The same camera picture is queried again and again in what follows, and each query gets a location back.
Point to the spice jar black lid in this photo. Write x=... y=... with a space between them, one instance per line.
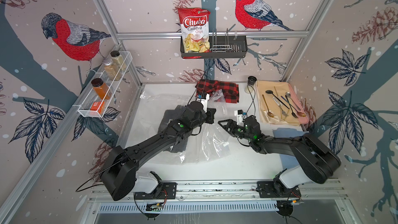
x=118 y=59

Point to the spice jar silver lid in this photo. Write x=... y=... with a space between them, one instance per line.
x=111 y=69

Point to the folded blue cloth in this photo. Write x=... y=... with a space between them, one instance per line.
x=288 y=162

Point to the black ladle spoon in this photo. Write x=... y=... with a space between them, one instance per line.
x=273 y=95

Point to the red black plaid cloth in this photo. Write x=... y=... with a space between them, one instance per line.
x=230 y=90

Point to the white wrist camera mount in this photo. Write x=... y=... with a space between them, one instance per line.
x=203 y=100
x=239 y=115

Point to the black wire wall basket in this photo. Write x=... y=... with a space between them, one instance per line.
x=214 y=46

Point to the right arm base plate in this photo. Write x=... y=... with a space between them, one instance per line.
x=272 y=189

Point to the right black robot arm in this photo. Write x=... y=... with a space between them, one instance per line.
x=316 y=162

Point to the clear acrylic wall shelf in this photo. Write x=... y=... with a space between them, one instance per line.
x=84 y=108

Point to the glass shaker black lid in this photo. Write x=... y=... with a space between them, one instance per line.
x=250 y=87

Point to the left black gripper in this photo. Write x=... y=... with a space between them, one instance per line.
x=210 y=114

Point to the white handled fork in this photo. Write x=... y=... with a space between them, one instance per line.
x=284 y=114

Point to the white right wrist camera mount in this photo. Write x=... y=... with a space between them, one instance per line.
x=239 y=115

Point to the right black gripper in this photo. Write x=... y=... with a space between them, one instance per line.
x=231 y=123

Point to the iridescent spoon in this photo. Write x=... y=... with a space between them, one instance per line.
x=297 y=108

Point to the gold spoon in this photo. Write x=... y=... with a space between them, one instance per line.
x=269 y=113

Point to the small orange box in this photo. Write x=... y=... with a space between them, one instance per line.
x=97 y=106

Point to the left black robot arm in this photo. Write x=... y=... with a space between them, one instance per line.
x=119 y=170

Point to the clear plastic vacuum bag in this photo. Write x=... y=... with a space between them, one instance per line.
x=209 y=142

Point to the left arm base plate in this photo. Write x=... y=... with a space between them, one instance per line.
x=161 y=192

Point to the beige cloth napkin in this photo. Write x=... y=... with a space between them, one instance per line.
x=279 y=89

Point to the Chuba cassava chips bag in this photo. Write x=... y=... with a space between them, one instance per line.
x=194 y=25

